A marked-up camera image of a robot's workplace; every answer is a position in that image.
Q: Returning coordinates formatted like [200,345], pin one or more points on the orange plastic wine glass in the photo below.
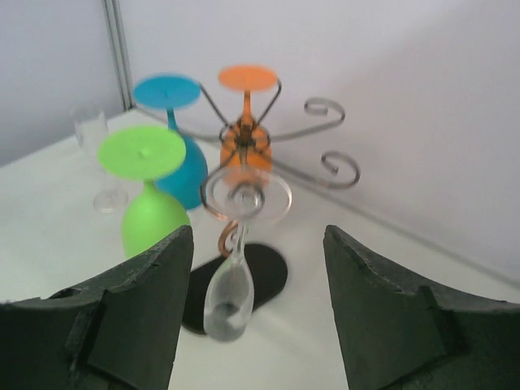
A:
[246,141]

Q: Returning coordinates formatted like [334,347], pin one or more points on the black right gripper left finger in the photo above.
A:
[117,330]

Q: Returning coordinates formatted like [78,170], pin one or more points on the clear champagne flute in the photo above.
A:
[244,195]
[91,130]

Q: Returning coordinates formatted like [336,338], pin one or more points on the green plastic wine glass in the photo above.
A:
[146,153]

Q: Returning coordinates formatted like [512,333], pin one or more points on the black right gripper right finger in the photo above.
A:
[400,330]

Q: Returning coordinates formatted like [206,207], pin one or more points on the clear champagne flute front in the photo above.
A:
[244,195]

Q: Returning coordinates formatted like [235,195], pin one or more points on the clear champagne flute back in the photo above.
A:
[91,130]

